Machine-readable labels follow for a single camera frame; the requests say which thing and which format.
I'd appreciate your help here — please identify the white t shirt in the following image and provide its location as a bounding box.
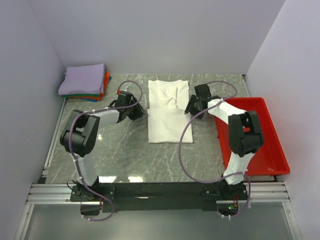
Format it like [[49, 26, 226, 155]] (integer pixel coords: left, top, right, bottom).
[[147, 80, 193, 144]]

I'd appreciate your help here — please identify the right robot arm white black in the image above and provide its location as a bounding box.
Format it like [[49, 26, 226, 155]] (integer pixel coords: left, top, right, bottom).
[[184, 84, 264, 200]]

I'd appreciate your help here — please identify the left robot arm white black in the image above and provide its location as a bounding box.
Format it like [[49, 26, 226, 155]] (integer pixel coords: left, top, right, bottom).
[[59, 90, 146, 201]]

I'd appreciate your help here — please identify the folded blue t shirt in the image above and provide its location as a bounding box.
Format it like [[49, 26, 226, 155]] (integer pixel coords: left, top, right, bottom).
[[80, 98, 98, 103]]

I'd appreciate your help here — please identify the folded orange t shirt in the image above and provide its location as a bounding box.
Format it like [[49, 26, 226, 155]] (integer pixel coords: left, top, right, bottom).
[[65, 71, 111, 101]]

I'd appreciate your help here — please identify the folded lilac t shirt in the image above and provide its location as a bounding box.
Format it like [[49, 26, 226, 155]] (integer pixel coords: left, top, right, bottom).
[[58, 63, 105, 96]]

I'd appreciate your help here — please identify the folded green t shirt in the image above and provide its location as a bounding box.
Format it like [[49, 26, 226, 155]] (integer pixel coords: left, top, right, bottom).
[[61, 93, 104, 99]]

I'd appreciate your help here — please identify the black base bar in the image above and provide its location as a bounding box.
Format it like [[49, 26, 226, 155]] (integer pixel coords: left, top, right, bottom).
[[70, 181, 248, 213]]

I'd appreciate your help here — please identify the red plastic bin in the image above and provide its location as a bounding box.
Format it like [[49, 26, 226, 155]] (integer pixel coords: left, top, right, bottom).
[[208, 97, 290, 176]]

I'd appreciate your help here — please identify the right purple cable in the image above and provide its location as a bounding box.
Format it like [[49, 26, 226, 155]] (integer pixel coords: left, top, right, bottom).
[[179, 80, 251, 219]]

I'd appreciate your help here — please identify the purple cable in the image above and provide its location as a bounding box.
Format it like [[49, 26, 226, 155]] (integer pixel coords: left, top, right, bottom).
[[179, 80, 251, 219], [68, 81, 144, 222]]

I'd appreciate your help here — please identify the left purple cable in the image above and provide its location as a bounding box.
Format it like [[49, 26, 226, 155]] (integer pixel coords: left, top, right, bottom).
[[68, 81, 144, 222]]

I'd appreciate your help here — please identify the aluminium frame rail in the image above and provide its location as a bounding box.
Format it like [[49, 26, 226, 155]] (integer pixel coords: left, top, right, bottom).
[[26, 182, 291, 205]]

